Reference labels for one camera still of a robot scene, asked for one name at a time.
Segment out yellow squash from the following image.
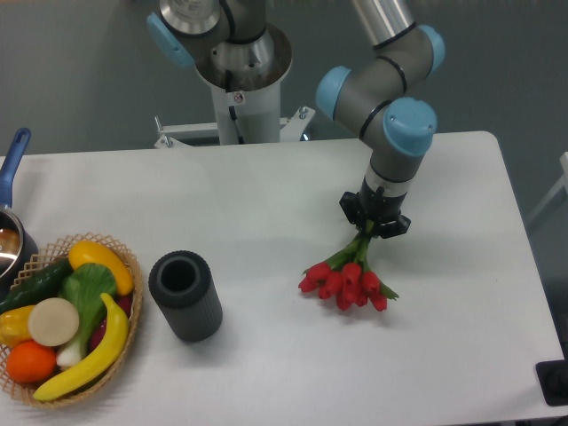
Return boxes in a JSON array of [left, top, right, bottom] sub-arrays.
[[68, 241, 134, 296]]

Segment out woven wicker basket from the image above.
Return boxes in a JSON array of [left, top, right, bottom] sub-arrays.
[[1, 232, 144, 409]]

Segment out black device at table edge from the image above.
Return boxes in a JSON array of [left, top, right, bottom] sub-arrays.
[[535, 359, 567, 406]]

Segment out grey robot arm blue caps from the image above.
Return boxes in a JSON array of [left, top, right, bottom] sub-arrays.
[[146, 1, 446, 239]]

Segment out green cucumber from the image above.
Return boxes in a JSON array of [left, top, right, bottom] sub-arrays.
[[1, 258, 73, 313]]

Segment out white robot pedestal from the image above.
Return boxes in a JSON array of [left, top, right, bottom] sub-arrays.
[[146, 14, 316, 148]]

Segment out orange fruit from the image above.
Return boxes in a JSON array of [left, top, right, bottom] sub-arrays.
[[6, 340, 56, 383]]

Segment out blue handled saucepan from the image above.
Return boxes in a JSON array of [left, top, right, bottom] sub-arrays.
[[1, 128, 38, 300]]

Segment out dark grey ribbed vase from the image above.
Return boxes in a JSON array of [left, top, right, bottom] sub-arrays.
[[148, 250, 223, 343]]

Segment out yellow banana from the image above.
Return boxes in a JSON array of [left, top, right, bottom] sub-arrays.
[[33, 293, 129, 402]]

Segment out yellow bell pepper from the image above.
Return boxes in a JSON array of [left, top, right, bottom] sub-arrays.
[[1, 305, 35, 347]]

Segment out red tulip bouquet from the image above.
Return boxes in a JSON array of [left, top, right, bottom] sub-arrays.
[[298, 221, 399, 312]]

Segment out beige round disc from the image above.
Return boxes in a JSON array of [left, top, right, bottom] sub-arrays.
[[28, 297, 80, 347]]

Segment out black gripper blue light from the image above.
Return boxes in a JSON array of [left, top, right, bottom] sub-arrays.
[[339, 179, 411, 239]]

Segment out green bok choy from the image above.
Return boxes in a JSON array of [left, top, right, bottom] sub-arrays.
[[57, 263, 116, 370]]

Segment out dark red vegetable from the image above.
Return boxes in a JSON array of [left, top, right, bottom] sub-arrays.
[[88, 294, 134, 352]]

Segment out white furniture part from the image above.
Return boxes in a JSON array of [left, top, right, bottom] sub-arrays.
[[527, 152, 567, 231]]

